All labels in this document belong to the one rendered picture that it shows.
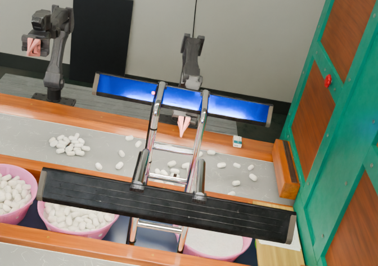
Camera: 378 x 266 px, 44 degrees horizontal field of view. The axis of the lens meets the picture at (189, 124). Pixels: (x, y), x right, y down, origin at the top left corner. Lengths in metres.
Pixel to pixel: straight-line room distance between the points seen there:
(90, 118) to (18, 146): 0.33
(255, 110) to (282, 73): 2.34
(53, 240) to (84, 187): 0.36
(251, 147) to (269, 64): 1.93
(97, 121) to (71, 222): 0.58
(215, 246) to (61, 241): 0.49
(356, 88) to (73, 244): 0.94
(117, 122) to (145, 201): 0.92
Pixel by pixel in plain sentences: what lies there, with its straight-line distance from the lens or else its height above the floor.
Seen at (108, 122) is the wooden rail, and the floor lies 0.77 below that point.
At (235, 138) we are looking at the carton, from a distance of 2.02.
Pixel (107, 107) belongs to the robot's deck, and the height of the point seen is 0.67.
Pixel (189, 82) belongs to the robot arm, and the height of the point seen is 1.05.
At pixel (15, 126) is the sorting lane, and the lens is 2.00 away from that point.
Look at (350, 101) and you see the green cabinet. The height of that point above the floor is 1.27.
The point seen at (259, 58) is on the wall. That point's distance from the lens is 3.86.
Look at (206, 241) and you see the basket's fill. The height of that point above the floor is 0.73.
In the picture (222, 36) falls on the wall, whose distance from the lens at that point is 3.77.
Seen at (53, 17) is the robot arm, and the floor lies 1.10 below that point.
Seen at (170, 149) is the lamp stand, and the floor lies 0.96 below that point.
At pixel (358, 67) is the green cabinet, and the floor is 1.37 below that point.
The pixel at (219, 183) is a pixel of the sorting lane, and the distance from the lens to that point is 1.81.
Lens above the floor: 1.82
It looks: 30 degrees down
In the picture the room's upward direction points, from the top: 12 degrees clockwise
